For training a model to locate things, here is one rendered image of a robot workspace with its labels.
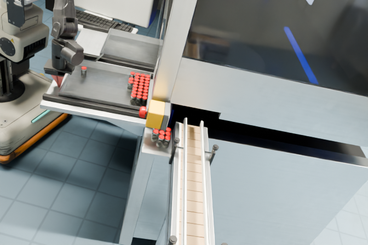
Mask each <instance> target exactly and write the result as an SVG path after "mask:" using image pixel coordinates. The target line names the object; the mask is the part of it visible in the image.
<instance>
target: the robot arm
mask: <svg viewBox="0 0 368 245"><path fill-rule="evenodd" d="M77 32H78V19H76V10H75V7H74V0H55V3H54V9H53V17H52V31H51V36H52V37H54V38H53V39H52V40H51V59H48V60H47V62H46V64H45V65H44V73H45V74H51V76H52V78H53V79H54V80H55V82H56V83H57V85H58V87H59V88H60V87H61V84H62V81H63V78H64V76H65V75H66V73H67V74H70V75H72V73H73V71H74V69H75V66H78V65H80V64H81V63H82V62H83V60H84V54H83V52H84V48H83V47H82V46H80V45H79V44H78V43H77V41H75V40H74V39H75V36H76V35H77Z"/></svg>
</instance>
